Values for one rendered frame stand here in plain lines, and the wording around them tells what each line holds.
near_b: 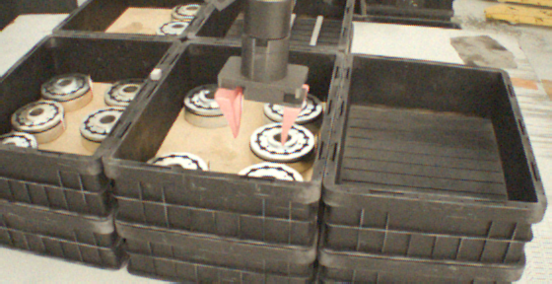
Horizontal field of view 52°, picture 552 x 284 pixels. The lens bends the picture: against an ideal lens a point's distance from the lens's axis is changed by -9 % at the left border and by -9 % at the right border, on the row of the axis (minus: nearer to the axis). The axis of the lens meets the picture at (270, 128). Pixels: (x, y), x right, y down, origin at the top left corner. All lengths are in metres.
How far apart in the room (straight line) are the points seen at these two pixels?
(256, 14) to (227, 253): 0.35
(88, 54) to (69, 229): 0.41
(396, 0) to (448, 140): 1.55
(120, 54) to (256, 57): 0.52
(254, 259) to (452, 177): 0.34
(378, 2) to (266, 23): 1.89
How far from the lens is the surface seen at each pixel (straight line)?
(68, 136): 1.09
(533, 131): 1.42
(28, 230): 1.02
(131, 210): 0.88
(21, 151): 0.89
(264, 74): 0.73
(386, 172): 0.97
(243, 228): 0.84
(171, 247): 0.89
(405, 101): 1.13
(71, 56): 1.25
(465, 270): 0.85
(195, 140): 1.03
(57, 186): 0.91
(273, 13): 0.70
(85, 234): 0.96
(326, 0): 1.48
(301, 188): 0.76
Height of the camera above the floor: 1.40
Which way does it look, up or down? 33 degrees down
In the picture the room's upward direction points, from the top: straight up
